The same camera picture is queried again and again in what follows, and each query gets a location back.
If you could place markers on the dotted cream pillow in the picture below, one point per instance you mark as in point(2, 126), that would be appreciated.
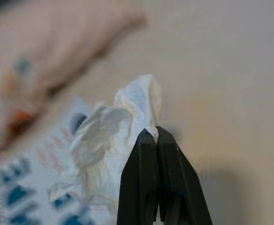
point(57, 47)

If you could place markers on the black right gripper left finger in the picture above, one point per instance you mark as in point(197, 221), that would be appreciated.
point(139, 182)

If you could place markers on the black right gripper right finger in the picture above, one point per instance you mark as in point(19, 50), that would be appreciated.
point(179, 187)

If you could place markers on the white blue lettered book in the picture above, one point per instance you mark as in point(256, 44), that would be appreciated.
point(17, 194)

